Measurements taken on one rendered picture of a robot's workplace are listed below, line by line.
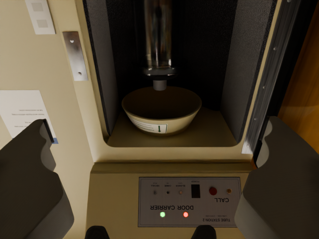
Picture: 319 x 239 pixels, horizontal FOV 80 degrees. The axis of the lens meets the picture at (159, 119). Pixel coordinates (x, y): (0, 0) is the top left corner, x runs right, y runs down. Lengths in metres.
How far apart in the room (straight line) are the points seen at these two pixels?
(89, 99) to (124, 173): 0.15
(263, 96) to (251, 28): 0.11
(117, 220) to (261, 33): 0.39
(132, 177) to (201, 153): 0.14
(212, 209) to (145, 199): 0.13
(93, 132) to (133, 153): 0.09
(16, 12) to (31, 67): 0.18
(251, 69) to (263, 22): 0.07
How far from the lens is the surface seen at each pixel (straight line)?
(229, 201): 0.40
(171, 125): 0.37
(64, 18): 0.32
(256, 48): 0.34
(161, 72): 0.34
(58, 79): 0.86
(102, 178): 0.40
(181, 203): 0.39
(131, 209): 0.39
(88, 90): 0.33
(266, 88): 0.35
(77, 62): 0.32
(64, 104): 0.90
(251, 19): 0.37
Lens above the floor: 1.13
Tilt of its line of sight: 31 degrees up
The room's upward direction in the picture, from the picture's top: 179 degrees clockwise
